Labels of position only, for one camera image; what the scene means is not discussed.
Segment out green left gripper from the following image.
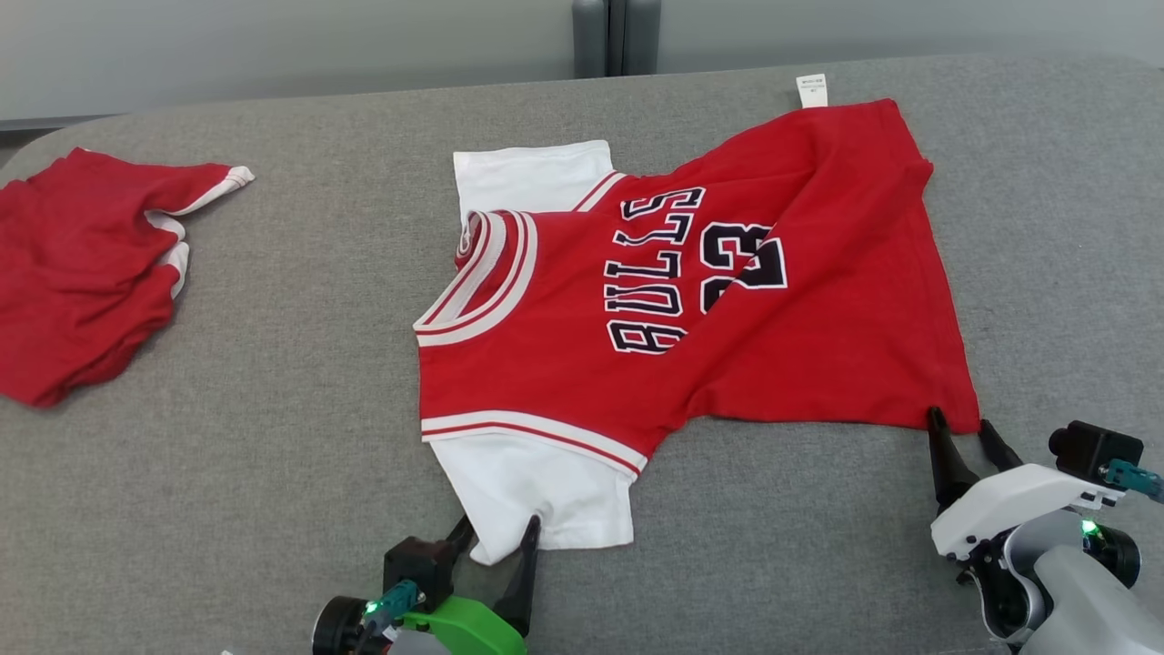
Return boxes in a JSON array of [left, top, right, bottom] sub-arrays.
[[400, 515, 543, 655]]

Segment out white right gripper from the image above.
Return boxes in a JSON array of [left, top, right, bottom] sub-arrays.
[[926, 407, 1130, 560]]

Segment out red Bulls basketball jersey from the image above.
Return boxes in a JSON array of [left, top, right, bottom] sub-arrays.
[[414, 75, 983, 567]]

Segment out red shorts with white stripe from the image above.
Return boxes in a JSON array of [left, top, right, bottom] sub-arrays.
[[0, 147, 256, 408]]

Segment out right camera cable teal plug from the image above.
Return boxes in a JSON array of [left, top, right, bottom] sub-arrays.
[[1099, 459, 1164, 504]]

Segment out grey metal partition post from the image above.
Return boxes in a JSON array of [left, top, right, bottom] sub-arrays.
[[571, 0, 662, 78]]

